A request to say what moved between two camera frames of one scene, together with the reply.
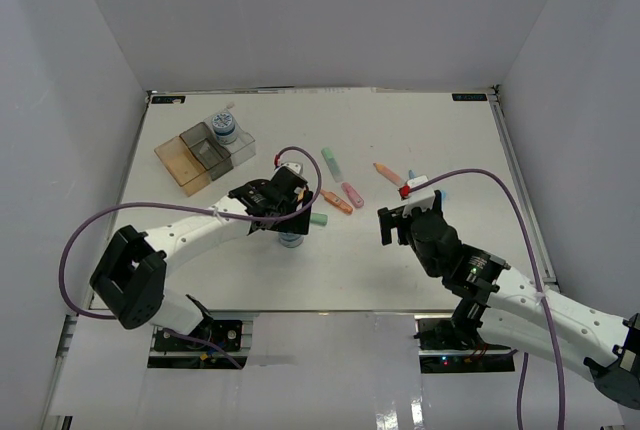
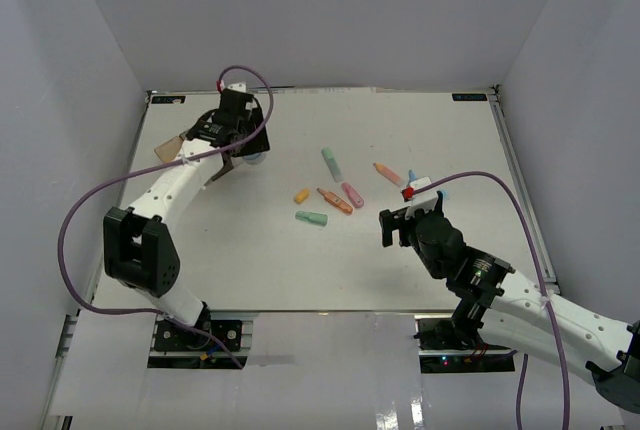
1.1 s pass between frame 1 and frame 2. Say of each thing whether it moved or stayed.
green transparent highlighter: stayed
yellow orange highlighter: stayed
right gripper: stayed
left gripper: moved
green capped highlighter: stayed
